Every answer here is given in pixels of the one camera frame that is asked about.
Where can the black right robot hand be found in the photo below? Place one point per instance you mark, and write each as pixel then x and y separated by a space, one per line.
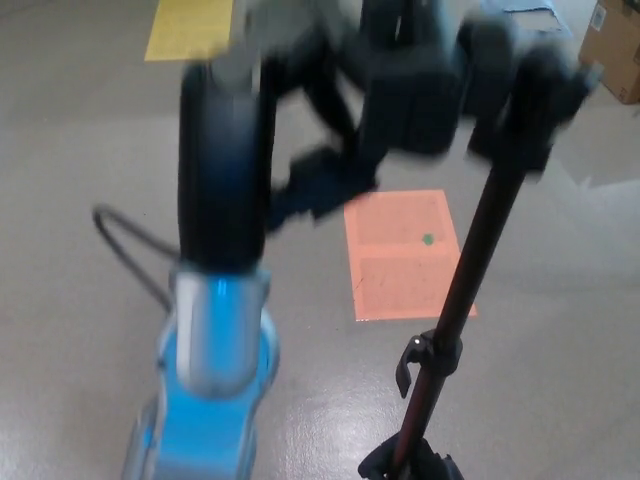
pixel 440 467

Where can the black telescopic phone stand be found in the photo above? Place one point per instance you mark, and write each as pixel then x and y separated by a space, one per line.
pixel 415 100

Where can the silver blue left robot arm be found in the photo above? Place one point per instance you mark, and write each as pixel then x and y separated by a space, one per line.
pixel 215 400

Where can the small green sticker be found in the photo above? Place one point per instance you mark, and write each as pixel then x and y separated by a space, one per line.
pixel 427 240

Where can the brown cardboard box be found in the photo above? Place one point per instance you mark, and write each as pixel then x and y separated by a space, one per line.
pixel 617 55

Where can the blue plastic sheet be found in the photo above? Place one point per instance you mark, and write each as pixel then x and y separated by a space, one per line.
pixel 540 7

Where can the yellow paper sheet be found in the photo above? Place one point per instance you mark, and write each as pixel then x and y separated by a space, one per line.
pixel 187 30

